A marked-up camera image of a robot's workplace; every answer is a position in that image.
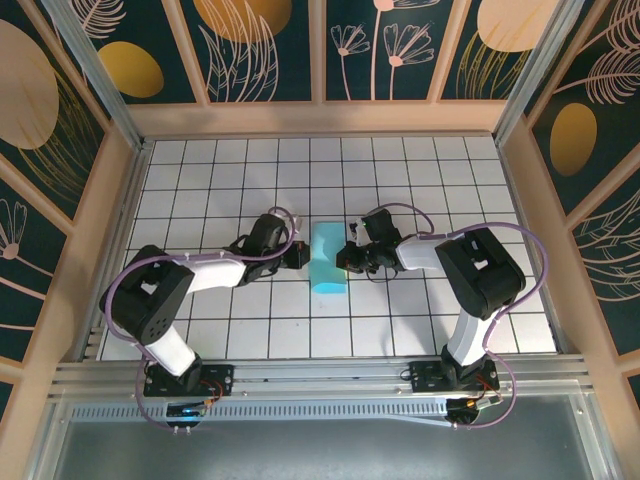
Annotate long aluminium mounting rail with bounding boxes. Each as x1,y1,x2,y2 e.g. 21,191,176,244
49,353,597,401

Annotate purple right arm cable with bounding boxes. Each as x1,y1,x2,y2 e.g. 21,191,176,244
369,201,551,431

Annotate light blue cloth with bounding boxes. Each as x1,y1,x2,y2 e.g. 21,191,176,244
308,221,350,295

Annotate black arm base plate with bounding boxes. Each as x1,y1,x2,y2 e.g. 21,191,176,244
143,363,235,399
409,360,500,394

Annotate grey slotted cable duct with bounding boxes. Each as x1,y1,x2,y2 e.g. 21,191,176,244
69,398,454,429

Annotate small controller board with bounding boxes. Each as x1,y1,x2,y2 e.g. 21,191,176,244
446,396,503,419
166,403,207,419

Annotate aluminium frame post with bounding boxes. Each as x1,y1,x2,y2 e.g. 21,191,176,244
491,0,587,144
40,0,147,154

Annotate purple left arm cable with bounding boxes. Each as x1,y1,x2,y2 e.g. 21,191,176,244
107,206,301,435

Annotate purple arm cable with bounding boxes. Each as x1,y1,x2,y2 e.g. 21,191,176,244
107,206,301,435
369,201,551,431

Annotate aluminium table side rail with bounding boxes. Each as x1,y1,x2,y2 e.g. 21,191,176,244
74,142,154,362

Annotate grey metal plate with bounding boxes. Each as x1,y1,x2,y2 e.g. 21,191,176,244
27,394,619,480

